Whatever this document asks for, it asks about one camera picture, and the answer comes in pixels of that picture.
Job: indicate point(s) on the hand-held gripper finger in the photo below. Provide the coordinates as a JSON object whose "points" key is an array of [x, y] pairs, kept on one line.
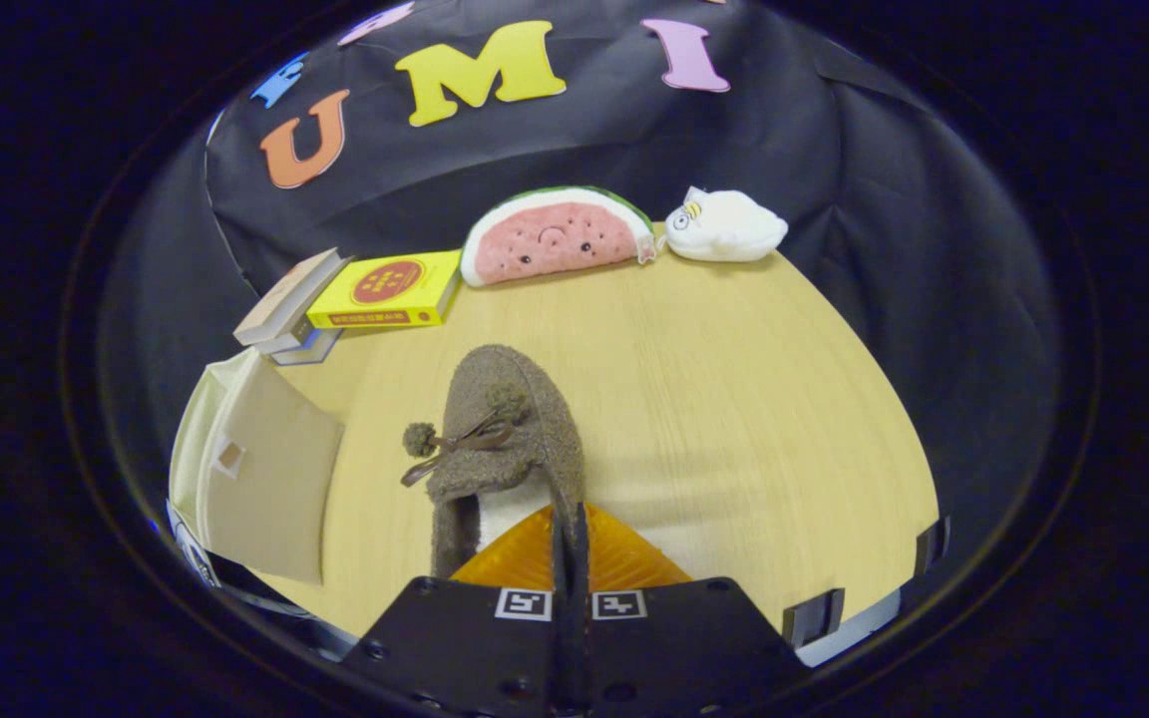
{"points": [[582, 598], [563, 568]]}

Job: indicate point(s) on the brown fuzzy shoe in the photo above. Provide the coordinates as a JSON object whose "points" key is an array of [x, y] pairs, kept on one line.
{"points": [[525, 379]]}

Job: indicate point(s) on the cream fabric storage box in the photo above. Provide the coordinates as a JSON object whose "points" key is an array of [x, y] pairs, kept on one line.
{"points": [[275, 489]]}

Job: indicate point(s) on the watermelon slice plush toy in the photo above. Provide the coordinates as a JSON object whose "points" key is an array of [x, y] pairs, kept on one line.
{"points": [[555, 239]]}

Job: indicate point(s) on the blue cover book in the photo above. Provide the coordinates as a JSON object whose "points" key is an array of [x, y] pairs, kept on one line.
{"points": [[310, 351]]}

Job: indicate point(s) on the yellow book with red circle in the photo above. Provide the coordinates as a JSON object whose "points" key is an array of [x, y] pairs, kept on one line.
{"points": [[385, 284]]}

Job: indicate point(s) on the blue printed sheet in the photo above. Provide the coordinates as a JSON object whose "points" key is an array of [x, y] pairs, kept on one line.
{"points": [[193, 553]]}

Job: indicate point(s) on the white plush toy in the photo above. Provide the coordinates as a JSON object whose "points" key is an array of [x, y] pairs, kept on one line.
{"points": [[734, 229]]}

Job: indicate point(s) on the beige cover book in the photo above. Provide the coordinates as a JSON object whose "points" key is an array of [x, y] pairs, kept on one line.
{"points": [[280, 299]]}

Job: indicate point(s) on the black table edge bracket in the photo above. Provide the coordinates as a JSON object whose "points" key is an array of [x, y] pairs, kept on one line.
{"points": [[814, 618], [934, 546]]}

